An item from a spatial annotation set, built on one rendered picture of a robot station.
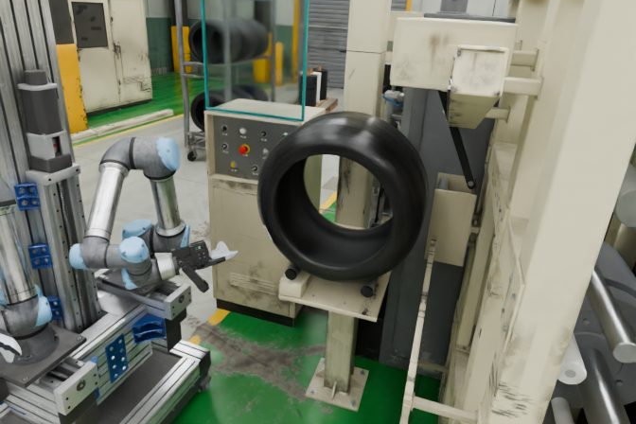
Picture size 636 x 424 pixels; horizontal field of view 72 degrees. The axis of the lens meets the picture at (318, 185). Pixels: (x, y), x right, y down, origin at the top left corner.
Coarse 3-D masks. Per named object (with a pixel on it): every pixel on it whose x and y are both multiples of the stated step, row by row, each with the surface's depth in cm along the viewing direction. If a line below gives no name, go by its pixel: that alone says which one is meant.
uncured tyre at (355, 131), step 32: (320, 128) 136; (352, 128) 134; (384, 128) 142; (288, 160) 140; (352, 160) 133; (384, 160) 131; (416, 160) 144; (256, 192) 153; (288, 192) 173; (416, 192) 134; (288, 224) 169; (320, 224) 176; (384, 224) 168; (416, 224) 137; (288, 256) 153; (320, 256) 166; (352, 256) 169; (384, 256) 141
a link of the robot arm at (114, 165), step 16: (128, 144) 149; (112, 160) 146; (128, 160) 149; (112, 176) 144; (96, 192) 141; (112, 192) 141; (96, 208) 137; (112, 208) 139; (96, 224) 134; (112, 224) 138; (96, 240) 131; (80, 256) 128; (96, 256) 129
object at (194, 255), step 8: (200, 240) 150; (184, 248) 143; (192, 248) 142; (200, 248) 145; (176, 256) 142; (184, 256) 144; (192, 256) 142; (200, 256) 144; (208, 256) 145; (176, 264) 141; (184, 264) 143; (192, 264) 144; (200, 264) 144; (176, 272) 141
